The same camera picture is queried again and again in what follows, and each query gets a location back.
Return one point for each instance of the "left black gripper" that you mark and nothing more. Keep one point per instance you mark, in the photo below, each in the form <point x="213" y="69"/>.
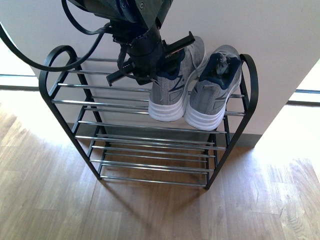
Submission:
<point x="141" y="56"/>

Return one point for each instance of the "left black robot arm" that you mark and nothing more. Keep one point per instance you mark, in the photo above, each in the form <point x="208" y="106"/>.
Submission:
<point x="135" y="25"/>

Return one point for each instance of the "black metal shoe rack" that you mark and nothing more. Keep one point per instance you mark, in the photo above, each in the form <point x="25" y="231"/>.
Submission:
<point x="151" y="148"/>

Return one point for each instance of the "grey sneaker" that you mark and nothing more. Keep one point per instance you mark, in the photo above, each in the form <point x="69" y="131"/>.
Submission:
<point x="168" y="96"/>
<point x="208" y="99"/>

